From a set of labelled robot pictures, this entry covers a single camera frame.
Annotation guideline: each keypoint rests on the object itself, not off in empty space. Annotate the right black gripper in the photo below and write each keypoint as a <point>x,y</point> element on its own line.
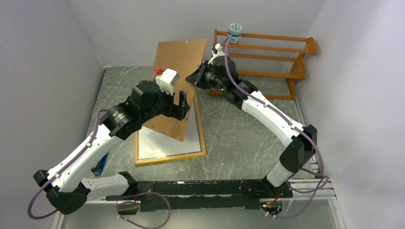
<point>196,78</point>

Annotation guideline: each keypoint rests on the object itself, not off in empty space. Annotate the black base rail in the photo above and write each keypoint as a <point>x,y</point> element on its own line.
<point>240,193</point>

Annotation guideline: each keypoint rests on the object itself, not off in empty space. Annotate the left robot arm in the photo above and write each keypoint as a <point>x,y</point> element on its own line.
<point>66,186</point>

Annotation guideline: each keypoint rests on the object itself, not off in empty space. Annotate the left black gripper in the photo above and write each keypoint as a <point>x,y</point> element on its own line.
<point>174,111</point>

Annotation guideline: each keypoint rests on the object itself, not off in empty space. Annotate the yellow wooden photo frame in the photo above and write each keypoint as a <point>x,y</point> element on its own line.
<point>195,113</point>

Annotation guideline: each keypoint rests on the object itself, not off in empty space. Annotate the orange wooden shelf rack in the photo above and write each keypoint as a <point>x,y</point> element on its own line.
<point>273,56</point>

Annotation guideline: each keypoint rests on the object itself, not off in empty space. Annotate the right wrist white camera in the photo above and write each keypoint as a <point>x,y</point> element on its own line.
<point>218,50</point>

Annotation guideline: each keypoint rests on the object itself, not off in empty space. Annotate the blue white jar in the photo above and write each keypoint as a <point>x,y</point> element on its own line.
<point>235,31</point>

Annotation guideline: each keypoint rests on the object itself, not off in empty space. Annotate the blue stapler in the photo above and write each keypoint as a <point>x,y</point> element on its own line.
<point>98,168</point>

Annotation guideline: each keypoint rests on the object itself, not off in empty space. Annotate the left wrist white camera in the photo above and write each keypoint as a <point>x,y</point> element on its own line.
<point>166,80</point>

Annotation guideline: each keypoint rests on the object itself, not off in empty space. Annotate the wrist white camera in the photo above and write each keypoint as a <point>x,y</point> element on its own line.
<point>218,50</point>
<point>166,80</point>

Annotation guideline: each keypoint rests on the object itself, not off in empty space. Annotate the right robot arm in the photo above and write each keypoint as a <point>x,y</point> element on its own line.
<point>299,140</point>

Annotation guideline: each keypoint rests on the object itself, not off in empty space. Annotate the building photo print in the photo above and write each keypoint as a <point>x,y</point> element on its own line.
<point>155,145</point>

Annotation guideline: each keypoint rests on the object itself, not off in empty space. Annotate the brown cardboard backing board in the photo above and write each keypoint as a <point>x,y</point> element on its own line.
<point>184,57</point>

